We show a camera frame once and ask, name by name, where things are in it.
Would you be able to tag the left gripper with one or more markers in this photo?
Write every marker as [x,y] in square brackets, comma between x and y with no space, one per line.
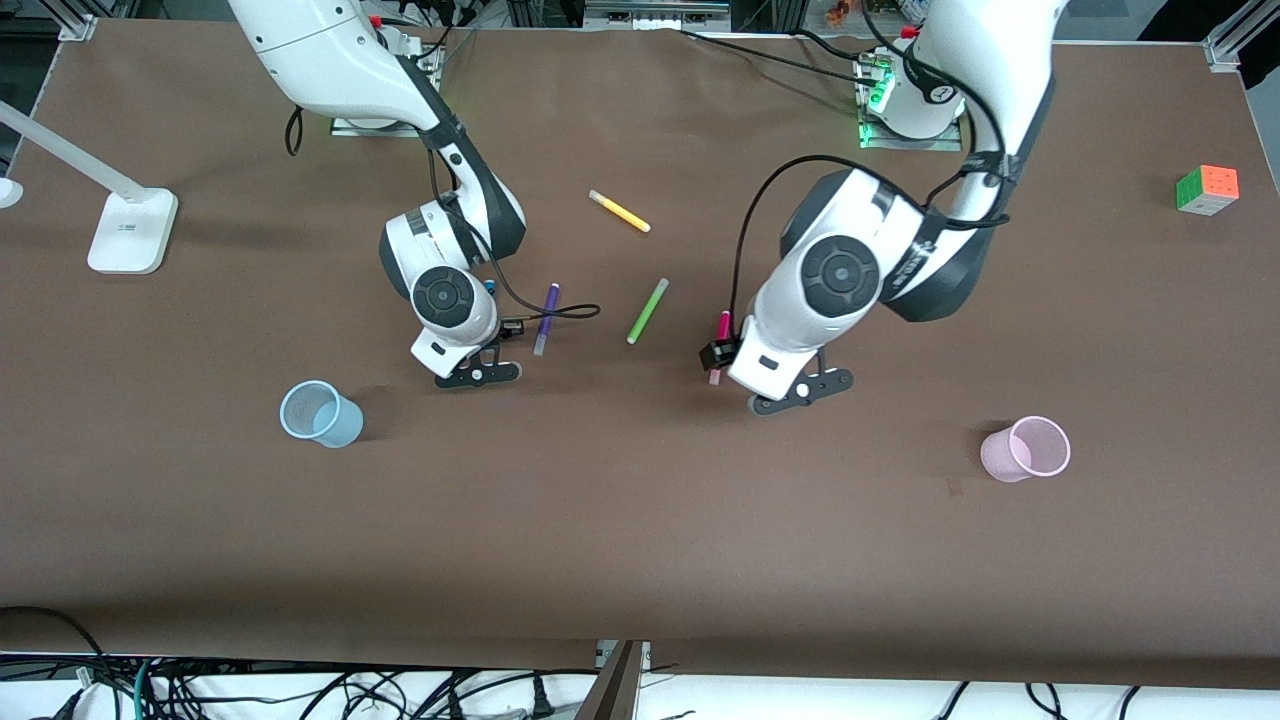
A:
[717,354]

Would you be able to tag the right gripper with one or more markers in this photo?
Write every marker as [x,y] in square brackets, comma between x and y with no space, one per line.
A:
[506,333]

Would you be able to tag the pink marker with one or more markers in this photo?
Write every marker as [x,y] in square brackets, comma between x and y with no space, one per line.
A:
[724,325]

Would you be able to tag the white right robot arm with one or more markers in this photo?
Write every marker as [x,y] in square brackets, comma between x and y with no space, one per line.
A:
[330,50]

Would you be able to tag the purple marker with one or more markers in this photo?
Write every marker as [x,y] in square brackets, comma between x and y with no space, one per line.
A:
[547,315]

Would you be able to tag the light blue plastic cup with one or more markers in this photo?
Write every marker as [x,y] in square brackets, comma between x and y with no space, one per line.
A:
[342,428]

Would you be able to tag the green marker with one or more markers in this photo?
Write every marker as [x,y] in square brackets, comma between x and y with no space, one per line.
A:
[647,312]

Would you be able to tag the light pink plastic cup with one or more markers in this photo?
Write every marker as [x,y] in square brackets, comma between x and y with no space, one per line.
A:
[1000,458]

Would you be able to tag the brown paper table cover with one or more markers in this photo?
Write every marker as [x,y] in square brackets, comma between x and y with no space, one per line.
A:
[640,520]

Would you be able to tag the yellow marker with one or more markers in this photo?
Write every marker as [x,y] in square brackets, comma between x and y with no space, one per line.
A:
[622,212]

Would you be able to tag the black power plug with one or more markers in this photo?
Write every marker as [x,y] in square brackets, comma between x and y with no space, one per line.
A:
[541,700]

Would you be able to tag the dark table leg beam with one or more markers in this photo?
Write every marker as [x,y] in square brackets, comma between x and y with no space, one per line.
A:
[612,692]

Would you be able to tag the white desk lamp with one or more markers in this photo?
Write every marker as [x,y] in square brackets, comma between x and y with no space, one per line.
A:
[130,240]

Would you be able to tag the orange toy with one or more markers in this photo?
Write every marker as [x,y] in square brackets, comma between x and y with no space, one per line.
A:
[838,12]

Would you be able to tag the grey electronics box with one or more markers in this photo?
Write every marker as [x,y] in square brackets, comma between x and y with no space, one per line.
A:
[650,15]

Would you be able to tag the colourful puzzle cube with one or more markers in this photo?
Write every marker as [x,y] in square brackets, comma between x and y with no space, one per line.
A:
[1208,190]

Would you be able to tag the white round object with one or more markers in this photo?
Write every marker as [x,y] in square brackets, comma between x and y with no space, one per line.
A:
[8,193]

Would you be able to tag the metal table edge bracket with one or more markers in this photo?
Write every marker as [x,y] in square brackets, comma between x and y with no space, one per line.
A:
[606,652]

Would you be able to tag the aluminium corner bracket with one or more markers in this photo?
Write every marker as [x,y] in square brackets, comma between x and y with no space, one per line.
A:
[78,28]
[1225,50]

